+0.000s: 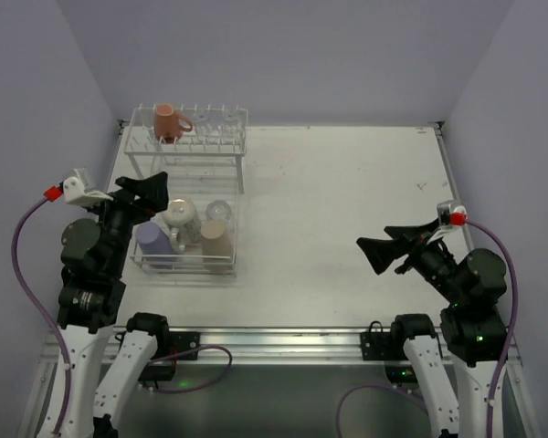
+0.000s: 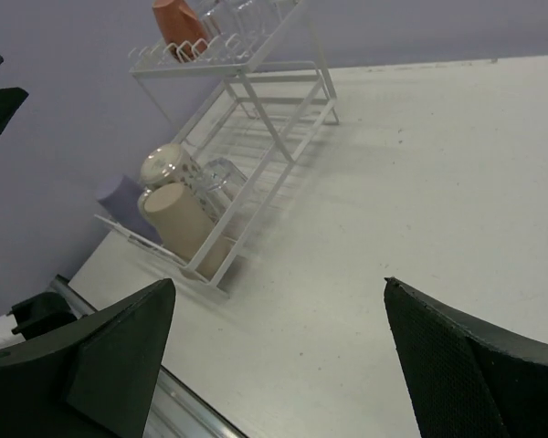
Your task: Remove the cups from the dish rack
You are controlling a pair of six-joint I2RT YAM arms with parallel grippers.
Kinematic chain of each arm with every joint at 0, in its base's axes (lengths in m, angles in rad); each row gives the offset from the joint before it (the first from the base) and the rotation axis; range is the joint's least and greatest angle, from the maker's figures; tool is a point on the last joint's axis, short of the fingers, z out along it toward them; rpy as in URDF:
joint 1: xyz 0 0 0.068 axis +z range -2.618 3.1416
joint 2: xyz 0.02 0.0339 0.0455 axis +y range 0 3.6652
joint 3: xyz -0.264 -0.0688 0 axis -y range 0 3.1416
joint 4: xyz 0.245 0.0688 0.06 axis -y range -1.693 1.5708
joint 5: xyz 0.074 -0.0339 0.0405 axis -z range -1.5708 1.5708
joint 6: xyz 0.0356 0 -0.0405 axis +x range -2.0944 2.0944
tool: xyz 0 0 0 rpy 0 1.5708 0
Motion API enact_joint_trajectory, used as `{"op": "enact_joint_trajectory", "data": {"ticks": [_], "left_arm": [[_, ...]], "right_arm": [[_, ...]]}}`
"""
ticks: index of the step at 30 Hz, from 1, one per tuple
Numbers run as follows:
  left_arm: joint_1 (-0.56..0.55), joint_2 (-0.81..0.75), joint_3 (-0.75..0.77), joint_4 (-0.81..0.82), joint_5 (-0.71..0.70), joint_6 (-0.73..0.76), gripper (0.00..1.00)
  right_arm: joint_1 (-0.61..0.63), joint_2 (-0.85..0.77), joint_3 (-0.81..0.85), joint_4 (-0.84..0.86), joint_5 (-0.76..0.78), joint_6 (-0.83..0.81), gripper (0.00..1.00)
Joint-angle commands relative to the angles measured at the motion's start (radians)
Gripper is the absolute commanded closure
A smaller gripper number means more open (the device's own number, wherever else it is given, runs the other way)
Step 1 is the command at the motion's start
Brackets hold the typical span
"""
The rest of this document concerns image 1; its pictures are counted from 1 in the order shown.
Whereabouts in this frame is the pink coffee mug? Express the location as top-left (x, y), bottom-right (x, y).
top-left (153, 103), bottom-right (194, 143)

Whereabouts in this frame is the clear glass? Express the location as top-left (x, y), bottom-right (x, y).
top-left (192, 109), bottom-right (217, 141)
top-left (220, 109), bottom-right (241, 137)

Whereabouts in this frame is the beige cup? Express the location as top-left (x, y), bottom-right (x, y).
top-left (200, 220), bottom-right (234, 272)

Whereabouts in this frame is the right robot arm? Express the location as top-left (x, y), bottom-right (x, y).
top-left (356, 211), bottom-right (515, 437)

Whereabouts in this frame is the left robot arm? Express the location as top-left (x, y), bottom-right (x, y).
top-left (38, 169), bottom-right (169, 437)

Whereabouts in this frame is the lavender cup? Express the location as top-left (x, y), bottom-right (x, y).
top-left (135, 222), bottom-right (175, 269)

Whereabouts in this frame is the floral white mug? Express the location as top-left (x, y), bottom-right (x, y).
top-left (162, 197), bottom-right (201, 254)

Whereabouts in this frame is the clear glass lower tier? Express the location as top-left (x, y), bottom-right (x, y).
top-left (205, 200), bottom-right (233, 224)

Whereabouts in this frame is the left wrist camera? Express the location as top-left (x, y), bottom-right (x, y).
top-left (62, 168), bottom-right (113, 208)

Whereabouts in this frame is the white wire dish rack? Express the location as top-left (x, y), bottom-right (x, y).
top-left (122, 104), bottom-right (248, 276)

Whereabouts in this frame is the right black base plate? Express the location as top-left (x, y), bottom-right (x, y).
top-left (360, 320), bottom-right (394, 361)

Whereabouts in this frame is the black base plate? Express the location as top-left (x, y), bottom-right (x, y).
top-left (360, 320), bottom-right (394, 361)
top-left (167, 330), bottom-right (201, 361)

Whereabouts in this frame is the aluminium front rail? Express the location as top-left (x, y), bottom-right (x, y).
top-left (40, 326), bottom-right (522, 366)

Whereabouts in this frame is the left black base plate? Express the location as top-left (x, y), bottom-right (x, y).
top-left (167, 330), bottom-right (201, 361)

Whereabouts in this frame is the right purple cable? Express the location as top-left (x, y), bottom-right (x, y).
top-left (337, 217), bottom-right (520, 438)

